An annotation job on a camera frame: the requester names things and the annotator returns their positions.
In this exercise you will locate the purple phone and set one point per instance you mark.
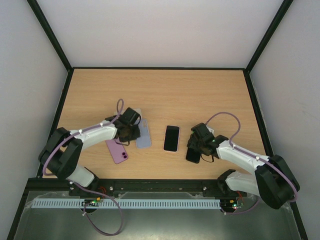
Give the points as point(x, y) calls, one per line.
point(117, 151)

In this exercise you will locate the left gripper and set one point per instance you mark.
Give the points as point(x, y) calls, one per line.
point(137, 135)

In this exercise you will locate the grey metal plate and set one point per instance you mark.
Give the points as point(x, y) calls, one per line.
point(252, 221)

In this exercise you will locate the black screen phone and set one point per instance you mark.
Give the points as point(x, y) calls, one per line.
point(171, 138)

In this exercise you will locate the lavender phone case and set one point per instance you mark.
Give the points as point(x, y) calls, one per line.
point(144, 141)

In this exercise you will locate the pink phone case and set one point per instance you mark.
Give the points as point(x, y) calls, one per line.
point(178, 138)

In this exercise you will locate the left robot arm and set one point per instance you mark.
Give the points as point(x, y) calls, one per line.
point(63, 149)

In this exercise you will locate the light blue slotted cable duct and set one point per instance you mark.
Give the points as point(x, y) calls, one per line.
point(61, 203)

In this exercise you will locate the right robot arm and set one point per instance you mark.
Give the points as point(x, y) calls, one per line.
point(268, 177)

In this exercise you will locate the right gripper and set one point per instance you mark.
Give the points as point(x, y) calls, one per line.
point(193, 144)

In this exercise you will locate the beige phone case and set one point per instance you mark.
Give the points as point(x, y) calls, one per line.
point(138, 110)

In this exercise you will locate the black aluminium frame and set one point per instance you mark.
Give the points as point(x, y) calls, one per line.
point(39, 183)

